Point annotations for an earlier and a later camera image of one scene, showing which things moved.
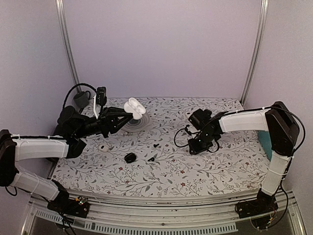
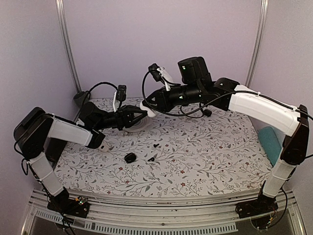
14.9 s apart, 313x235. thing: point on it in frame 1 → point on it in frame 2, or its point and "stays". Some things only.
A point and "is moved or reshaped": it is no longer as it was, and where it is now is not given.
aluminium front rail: (116, 214) stays
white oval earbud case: (134, 106) is moved or reshaped
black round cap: (130, 157) stays
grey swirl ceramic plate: (134, 125) stays
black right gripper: (195, 150) → (161, 101)
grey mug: (81, 99) stays
